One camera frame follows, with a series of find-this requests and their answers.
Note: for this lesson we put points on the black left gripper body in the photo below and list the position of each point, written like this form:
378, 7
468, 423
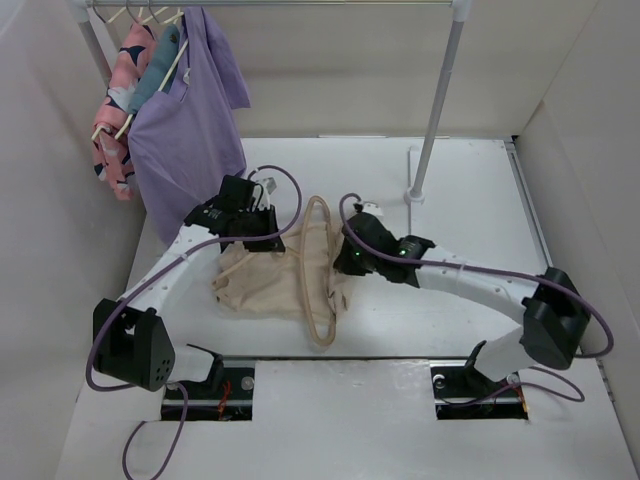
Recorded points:
258, 223

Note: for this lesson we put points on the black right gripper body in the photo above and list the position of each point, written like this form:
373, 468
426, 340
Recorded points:
354, 262

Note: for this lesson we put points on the beige trousers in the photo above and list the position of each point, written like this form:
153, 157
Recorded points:
268, 284

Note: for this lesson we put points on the beige hanger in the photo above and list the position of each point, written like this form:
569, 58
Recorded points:
317, 247

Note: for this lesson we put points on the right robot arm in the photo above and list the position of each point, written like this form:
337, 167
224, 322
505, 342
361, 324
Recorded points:
549, 317

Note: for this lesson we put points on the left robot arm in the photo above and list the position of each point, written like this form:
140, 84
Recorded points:
131, 340

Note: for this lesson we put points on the cream hanger under teal garment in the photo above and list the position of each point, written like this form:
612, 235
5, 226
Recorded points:
145, 15

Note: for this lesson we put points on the cream hanger under purple shirt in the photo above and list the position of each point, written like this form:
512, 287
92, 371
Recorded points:
172, 65

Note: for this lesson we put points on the purple t-shirt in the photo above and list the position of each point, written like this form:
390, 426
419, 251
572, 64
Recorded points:
185, 140

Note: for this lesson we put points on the pink floral garment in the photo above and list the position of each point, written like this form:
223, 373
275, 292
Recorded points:
111, 159

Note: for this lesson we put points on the teal garment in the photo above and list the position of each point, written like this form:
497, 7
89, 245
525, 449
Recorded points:
140, 95

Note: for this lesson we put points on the metal clothes rack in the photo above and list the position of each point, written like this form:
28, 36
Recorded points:
165, 12

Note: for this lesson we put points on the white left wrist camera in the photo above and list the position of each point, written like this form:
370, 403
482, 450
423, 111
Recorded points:
262, 193

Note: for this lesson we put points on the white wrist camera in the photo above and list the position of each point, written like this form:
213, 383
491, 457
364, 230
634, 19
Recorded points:
262, 193
370, 208

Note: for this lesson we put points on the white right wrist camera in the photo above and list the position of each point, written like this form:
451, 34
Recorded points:
370, 208

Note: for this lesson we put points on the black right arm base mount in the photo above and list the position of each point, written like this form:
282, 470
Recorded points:
462, 394

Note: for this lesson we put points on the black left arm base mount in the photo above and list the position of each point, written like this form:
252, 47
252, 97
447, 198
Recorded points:
229, 399

